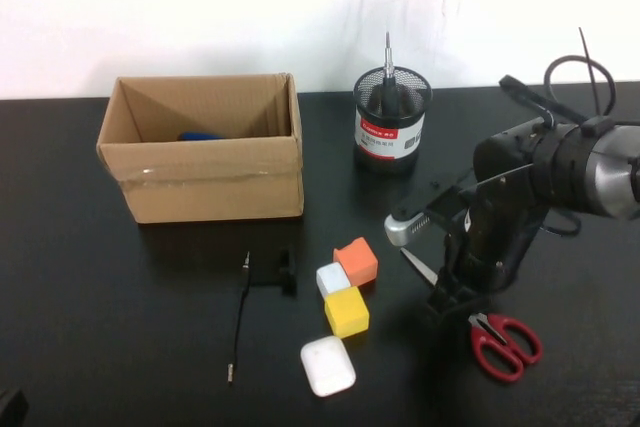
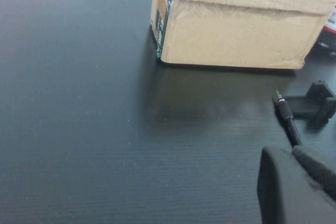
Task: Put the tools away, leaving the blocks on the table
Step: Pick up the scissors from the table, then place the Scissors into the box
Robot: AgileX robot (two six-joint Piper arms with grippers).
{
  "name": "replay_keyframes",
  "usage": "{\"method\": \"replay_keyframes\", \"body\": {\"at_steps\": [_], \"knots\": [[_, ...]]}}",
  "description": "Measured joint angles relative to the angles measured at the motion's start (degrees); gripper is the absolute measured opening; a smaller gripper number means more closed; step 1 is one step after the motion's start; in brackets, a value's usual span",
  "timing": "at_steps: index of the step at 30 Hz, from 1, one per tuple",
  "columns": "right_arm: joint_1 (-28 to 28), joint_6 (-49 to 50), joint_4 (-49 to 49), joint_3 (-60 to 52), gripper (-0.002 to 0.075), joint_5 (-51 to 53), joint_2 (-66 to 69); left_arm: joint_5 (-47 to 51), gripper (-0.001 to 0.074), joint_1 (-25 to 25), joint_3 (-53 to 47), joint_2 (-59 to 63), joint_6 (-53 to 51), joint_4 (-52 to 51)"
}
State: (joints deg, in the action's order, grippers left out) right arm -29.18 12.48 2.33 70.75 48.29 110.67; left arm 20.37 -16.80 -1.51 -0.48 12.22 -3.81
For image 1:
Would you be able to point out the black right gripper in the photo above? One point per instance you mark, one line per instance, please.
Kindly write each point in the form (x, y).
(490, 247)

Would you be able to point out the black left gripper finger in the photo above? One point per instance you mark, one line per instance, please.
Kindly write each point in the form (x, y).
(12, 409)

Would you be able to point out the black precision screwdriver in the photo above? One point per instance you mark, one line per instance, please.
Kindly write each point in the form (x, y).
(389, 92)

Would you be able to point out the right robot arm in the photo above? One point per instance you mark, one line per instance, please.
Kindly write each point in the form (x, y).
(600, 167)

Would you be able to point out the orange block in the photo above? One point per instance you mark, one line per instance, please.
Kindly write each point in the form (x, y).
(359, 264)

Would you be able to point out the yellow block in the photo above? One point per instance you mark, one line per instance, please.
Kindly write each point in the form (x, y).
(346, 314)

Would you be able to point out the white block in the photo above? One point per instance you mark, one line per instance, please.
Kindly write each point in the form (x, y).
(331, 279)

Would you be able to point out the white earbuds case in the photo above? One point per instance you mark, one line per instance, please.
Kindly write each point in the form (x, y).
(327, 367)

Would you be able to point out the black mesh pen holder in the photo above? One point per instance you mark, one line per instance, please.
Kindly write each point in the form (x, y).
(390, 139)

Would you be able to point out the brown cardboard box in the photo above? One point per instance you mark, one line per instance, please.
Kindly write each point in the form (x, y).
(210, 187)

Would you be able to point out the blue object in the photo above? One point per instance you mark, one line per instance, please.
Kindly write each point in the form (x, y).
(200, 136)

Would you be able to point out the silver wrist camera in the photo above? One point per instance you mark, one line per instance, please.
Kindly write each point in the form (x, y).
(400, 232)

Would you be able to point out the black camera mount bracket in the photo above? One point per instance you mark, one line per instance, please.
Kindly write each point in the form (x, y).
(445, 202)

